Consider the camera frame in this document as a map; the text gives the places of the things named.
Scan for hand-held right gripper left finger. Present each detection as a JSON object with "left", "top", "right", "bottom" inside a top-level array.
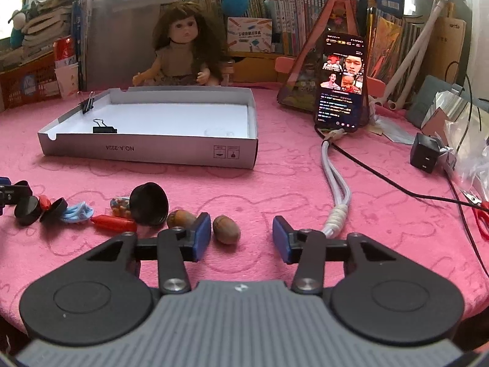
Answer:
[{"left": 82, "top": 213, "right": 212, "bottom": 294}]

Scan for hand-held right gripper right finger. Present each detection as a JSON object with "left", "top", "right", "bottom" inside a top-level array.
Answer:
[{"left": 272, "top": 216, "right": 406, "bottom": 295}]

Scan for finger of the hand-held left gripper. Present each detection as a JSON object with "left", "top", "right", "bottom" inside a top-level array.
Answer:
[{"left": 0, "top": 177, "right": 33, "bottom": 215}]

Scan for small black round cap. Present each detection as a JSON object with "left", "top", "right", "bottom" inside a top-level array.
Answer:
[
  {"left": 39, "top": 198, "right": 68, "bottom": 223},
  {"left": 14, "top": 196, "right": 41, "bottom": 226}
]

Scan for brown acorn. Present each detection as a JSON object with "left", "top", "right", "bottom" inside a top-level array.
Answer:
[
  {"left": 167, "top": 209, "right": 199, "bottom": 230},
  {"left": 212, "top": 215, "right": 241, "bottom": 245}
]

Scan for large black round cap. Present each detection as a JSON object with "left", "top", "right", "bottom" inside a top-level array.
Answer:
[{"left": 129, "top": 182, "right": 169, "bottom": 226}]

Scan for red bullet-shaped toy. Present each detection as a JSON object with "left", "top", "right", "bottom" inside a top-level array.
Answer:
[{"left": 91, "top": 215, "right": 137, "bottom": 233}]

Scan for white cardboard box tray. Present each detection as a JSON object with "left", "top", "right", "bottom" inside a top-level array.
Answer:
[{"left": 37, "top": 87, "right": 257, "bottom": 169}]

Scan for pink fleece tablecloth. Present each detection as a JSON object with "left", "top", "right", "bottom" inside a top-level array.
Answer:
[{"left": 0, "top": 81, "right": 489, "bottom": 352}]

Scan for colourful patterned small toy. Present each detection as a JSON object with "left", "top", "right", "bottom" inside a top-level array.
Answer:
[{"left": 110, "top": 196, "right": 132, "bottom": 219}]

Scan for orange plastic basket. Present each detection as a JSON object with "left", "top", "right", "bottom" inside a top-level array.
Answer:
[{"left": 0, "top": 51, "right": 62, "bottom": 112}]

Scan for black binder clip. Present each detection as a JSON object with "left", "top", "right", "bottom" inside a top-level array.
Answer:
[
  {"left": 78, "top": 91, "right": 96, "bottom": 115},
  {"left": 93, "top": 118, "right": 118, "bottom": 135}
]

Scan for white paper cup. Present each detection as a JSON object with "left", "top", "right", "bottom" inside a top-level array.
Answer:
[{"left": 54, "top": 64, "right": 81, "bottom": 98}]

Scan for red drink can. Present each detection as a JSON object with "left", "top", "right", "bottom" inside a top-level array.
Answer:
[{"left": 53, "top": 36, "right": 77, "bottom": 70}]

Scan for blue face mask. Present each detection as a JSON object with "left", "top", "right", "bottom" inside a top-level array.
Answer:
[{"left": 375, "top": 116, "right": 418, "bottom": 145}]

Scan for blue upright folders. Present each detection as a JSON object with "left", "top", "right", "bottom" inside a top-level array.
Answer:
[{"left": 71, "top": 0, "right": 94, "bottom": 89}]

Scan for blue and white plush figure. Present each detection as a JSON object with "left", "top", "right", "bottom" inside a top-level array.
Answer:
[{"left": 9, "top": 8, "right": 30, "bottom": 49}]

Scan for stack of worn books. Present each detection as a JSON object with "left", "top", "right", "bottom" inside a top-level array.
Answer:
[{"left": 21, "top": 0, "right": 83, "bottom": 59}]

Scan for black charger block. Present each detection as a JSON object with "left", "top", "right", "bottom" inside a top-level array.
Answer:
[{"left": 410, "top": 133, "right": 441, "bottom": 173}]

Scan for black smartphone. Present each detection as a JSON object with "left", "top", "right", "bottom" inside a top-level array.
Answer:
[{"left": 314, "top": 32, "right": 366, "bottom": 134}]

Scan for triangular colourful stand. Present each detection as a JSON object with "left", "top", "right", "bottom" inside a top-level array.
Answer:
[{"left": 277, "top": 0, "right": 377, "bottom": 124}]

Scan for yellow wooden organizer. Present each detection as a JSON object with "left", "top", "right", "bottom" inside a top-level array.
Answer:
[{"left": 228, "top": 53, "right": 292, "bottom": 83}]

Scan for translucent storage bin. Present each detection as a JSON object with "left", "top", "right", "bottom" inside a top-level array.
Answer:
[{"left": 89, "top": 0, "right": 185, "bottom": 93}]

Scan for brown-haired doll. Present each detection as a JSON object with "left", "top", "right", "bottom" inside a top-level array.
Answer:
[{"left": 132, "top": 2, "right": 230, "bottom": 87}]

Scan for red scissors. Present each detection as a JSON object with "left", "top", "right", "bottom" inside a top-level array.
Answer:
[{"left": 460, "top": 189, "right": 489, "bottom": 238}]

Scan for grey-blue box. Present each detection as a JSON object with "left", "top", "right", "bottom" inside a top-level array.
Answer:
[{"left": 406, "top": 75, "right": 444, "bottom": 129}]

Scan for white printed cardboard box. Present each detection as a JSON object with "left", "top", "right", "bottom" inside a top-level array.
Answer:
[{"left": 227, "top": 17, "right": 273, "bottom": 55}]

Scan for row of thin picture books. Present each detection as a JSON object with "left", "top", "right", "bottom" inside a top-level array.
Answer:
[{"left": 366, "top": 7, "right": 425, "bottom": 83}]

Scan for row of upright books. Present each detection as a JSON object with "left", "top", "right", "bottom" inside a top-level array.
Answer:
[{"left": 181, "top": 0, "right": 347, "bottom": 56}]

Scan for light blue plastic ring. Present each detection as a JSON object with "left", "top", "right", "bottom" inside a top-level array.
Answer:
[{"left": 60, "top": 203, "right": 94, "bottom": 224}]

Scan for white braided cable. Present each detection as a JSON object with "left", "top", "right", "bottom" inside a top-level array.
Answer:
[{"left": 320, "top": 130, "right": 351, "bottom": 238}]

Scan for thin black cable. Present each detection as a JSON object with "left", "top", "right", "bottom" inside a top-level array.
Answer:
[{"left": 315, "top": 63, "right": 489, "bottom": 261}]

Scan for white plastic pipe frame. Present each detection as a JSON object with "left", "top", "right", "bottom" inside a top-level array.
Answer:
[{"left": 381, "top": 0, "right": 452, "bottom": 111}]

